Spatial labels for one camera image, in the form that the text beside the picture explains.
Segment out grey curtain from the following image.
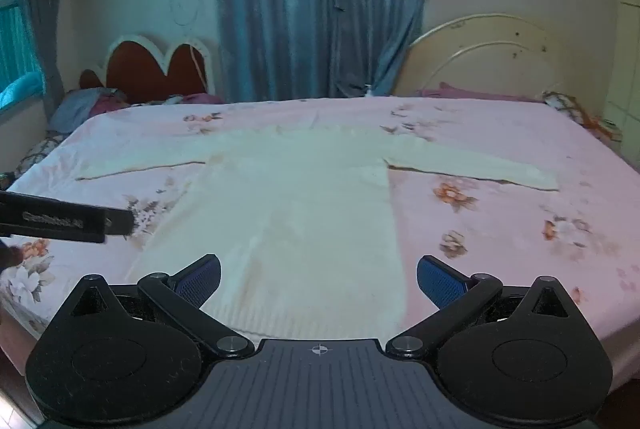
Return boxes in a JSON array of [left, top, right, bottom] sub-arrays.
[[14, 0, 68, 120]]

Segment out pink floral bed sheet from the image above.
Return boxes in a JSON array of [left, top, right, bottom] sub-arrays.
[[0, 96, 640, 355]]

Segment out red headboard with white trim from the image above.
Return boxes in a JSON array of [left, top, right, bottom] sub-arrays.
[[79, 34, 221, 104]]

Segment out white knit sweater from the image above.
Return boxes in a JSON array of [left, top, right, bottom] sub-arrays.
[[75, 124, 560, 340]]

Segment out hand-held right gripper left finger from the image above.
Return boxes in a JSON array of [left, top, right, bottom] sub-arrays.
[[70, 253, 257, 360]]

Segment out blue curtain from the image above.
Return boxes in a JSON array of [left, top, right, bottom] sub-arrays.
[[214, 0, 442, 102]]

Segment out pile of clothes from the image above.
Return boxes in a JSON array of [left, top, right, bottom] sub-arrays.
[[47, 88, 226, 134]]

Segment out patterned pillow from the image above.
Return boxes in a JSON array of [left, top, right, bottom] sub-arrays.
[[542, 91, 625, 144]]

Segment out checkered quilt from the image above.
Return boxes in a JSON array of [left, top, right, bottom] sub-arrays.
[[0, 131, 68, 190]]

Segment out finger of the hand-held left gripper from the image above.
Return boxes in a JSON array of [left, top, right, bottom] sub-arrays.
[[106, 207, 135, 236]]

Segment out window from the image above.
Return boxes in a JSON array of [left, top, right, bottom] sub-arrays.
[[0, 0, 46, 110]]

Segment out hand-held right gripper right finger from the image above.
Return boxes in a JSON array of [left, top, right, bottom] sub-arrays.
[[385, 254, 571, 358]]

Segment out cream headboard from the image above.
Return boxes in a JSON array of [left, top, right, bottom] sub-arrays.
[[392, 13, 568, 100]]

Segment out pink pillow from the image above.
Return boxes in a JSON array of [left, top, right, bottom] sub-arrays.
[[419, 82, 546, 104]]

